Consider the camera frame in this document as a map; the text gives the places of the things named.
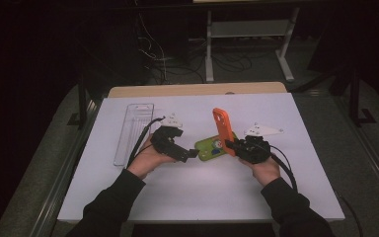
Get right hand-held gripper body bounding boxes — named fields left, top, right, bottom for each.
left=235, top=122, right=284, bottom=165

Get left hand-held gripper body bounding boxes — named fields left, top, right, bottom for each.
left=150, top=113, right=190, bottom=163

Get green cartoon phone case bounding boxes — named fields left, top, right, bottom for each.
left=193, top=132, right=238, bottom=162

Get orange phone case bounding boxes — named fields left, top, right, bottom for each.
left=212, top=107, right=237, bottom=158

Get clear plastic storage rack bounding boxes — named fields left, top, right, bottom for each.
left=113, top=103, right=156, bottom=167

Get person's left hand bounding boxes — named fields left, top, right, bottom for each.
left=126, top=134, right=176, bottom=181

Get person's right hand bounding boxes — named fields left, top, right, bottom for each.
left=238, top=156, right=281, bottom=188

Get black metal stand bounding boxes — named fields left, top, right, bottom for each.
left=348, top=65, right=378, bottom=127
left=67, top=75, right=95, bottom=130

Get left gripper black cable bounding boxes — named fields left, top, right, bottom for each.
left=126, top=117, right=166, bottom=169

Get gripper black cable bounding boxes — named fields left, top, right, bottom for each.
left=126, top=117, right=166, bottom=169
left=269, top=144, right=364, bottom=237

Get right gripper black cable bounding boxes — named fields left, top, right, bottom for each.
left=269, top=144, right=364, bottom=237

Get black floor cables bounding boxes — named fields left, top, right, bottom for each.
left=144, top=39, right=255, bottom=85

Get white hanging cable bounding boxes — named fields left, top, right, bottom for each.
left=137, top=13, right=169, bottom=83

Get grey metal rail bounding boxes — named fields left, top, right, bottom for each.
left=337, top=97, right=379, bottom=211
left=29, top=98, right=103, bottom=237

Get white metal desk frame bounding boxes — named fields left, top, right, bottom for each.
left=192, top=0, right=301, bottom=83

